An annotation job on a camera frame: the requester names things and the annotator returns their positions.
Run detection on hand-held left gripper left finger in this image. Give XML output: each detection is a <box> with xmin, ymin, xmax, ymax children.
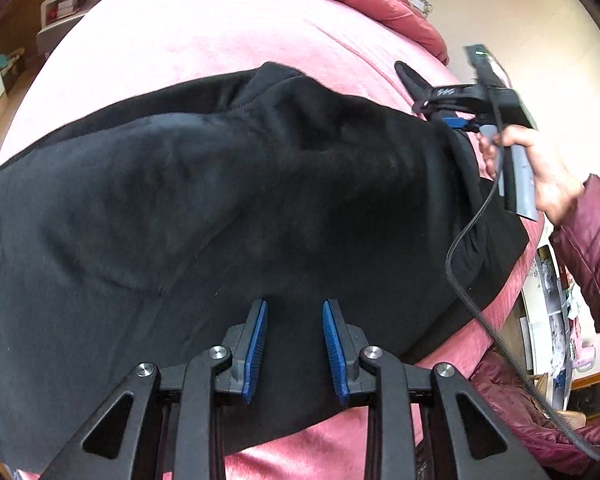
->
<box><xmin>39</xmin><ymin>299</ymin><xmax>270</xmax><ymax>480</ymax></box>

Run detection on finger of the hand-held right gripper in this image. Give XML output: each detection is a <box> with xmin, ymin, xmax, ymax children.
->
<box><xmin>395</xmin><ymin>60</ymin><xmax>433</xmax><ymax>110</ymax></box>
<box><xmin>430</xmin><ymin>110</ymin><xmax>481</xmax><ymax>134</ymax></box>

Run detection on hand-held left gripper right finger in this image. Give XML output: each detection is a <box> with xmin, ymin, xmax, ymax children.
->
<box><xmin>321</xmin><ymin>299</ymin><xmax>551</xmax><ymax>480</ymax></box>

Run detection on black pants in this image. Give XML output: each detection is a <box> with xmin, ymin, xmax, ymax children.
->
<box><xmin>0</xmin><ymin>61</ymin><xmax>529</xmax><ymax>473</ymax></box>

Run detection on person's right forearm maroon sleeve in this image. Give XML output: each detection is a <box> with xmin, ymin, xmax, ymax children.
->
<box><xmin>550</xmin><ymin>174</ymin><xmax>600</xmax><ymax>361</ymax></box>

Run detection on person's right hand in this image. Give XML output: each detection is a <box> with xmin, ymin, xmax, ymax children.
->
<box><xmin>477</xmin><ymin>124</ymin><xmax>586</xmax><ymax>226</ymax></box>

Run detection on person's maroon jacket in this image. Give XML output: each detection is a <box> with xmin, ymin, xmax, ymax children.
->
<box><xmin>469</xmin><ymin>350</ymin><xmax>600</xmax><ymax>478</ymax></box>

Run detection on pink bed sheet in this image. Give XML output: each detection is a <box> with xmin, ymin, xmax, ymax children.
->
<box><xmin>0</xmin><ymin>0</ymin><xmax>546</xmax><ymax>480</ymax></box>

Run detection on white shelf unit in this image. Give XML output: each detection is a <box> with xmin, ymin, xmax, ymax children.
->
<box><xmin>36</xmin><ymin>0</ymin><xmax>127</xmax><ymax>56</ymax></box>

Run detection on wooden cabinet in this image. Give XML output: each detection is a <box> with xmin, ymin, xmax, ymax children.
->
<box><xmin>0</xmin><ymin>0</ymin><xmax>58</xmax><ymax>96</ymax></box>

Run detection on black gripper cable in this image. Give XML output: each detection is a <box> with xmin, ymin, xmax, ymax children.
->
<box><xmin>445</xmin><ymin>127</ymin><xmax>600</xmax><ymax>461</ymax></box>

